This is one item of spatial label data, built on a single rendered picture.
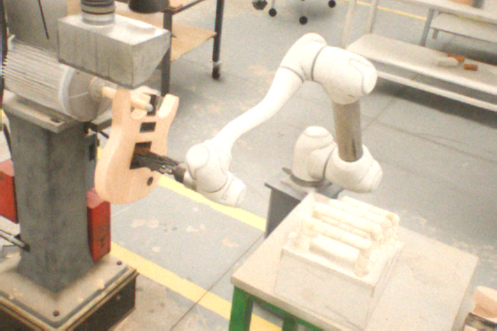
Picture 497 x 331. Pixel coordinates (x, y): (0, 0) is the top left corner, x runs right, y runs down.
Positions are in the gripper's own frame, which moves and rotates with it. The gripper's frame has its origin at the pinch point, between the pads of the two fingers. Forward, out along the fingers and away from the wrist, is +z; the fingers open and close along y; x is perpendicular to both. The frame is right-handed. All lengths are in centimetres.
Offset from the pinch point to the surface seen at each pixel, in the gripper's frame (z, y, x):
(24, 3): 43, -23, 40
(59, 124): 27.1, -12.9, 3.1
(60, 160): 34.9, 0.3, -14.0
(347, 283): -85, -19, -5
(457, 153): -71, 312, 0
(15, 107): 47.5, -14.0, 3.0
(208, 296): -2, 83, -81
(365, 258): -88, -21, 4
